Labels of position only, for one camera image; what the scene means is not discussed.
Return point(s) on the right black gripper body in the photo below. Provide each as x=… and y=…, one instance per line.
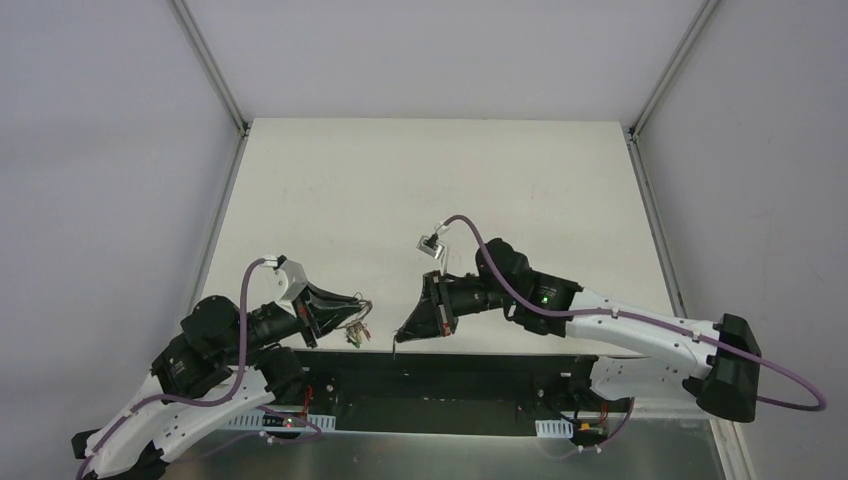
x=440, y=304

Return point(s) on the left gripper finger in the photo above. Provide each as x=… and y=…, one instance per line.
x=326, y=301
x=324, y=323

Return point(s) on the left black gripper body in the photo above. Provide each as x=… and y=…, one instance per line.
x=304, y=317

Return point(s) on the large metal keyring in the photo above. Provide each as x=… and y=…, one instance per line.
x=357, y=323

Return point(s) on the green tag key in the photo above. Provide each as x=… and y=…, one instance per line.
x=354, y=339

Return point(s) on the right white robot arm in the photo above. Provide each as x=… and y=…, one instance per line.
x=712, y=364

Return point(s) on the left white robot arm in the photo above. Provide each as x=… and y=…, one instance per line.
x=226, y=361

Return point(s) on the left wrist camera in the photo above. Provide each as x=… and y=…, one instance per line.
x=288, y=281

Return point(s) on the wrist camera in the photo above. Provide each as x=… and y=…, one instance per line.
x=288, y=281
x=434, y=247

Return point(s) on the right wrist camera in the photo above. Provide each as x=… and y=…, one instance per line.
x=434, y=247

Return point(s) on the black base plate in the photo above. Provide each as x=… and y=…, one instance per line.
x=439, y=393

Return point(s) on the left white cable duct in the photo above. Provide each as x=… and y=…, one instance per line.
x=282, y=422

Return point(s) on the white cable duct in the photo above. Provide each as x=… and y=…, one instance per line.
x=555, y=429
x=282, y=422

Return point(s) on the right white cable duct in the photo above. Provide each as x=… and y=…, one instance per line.
x=555, y=429

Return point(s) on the right aluminium frame post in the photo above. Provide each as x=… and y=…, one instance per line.
x=693, y=33

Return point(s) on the aluminium frame post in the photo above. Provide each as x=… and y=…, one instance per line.
x=693, y=33
x=208, y=64

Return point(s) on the left aluminium frame post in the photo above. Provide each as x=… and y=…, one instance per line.
x=208, y=64

